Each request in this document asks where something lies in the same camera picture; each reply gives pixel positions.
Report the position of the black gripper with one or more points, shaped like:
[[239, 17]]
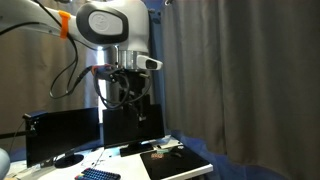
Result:
[[138, 88]]

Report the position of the blue mechanical keyboard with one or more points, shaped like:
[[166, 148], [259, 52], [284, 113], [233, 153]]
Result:
[[98, 175]]

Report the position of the black monitor with square foot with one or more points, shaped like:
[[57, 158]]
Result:
[[120, 128]]

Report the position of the small teal object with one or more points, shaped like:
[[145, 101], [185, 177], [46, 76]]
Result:
[[163, 151]]

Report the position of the colourful sticker patch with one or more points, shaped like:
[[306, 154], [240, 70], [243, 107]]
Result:
[[157, 155]]

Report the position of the black desk mat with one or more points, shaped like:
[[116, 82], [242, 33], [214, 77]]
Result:
[[175, 165]]

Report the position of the black monitor with round foot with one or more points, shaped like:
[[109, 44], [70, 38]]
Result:
[[63, 133]]

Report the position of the wide grey curtain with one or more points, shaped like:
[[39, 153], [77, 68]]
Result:
[[243, 76]]

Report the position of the grey curtain beside window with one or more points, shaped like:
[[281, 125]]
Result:
[[30, 76]]

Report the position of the black camera on stand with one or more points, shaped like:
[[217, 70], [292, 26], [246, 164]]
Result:
[[32, 121]]

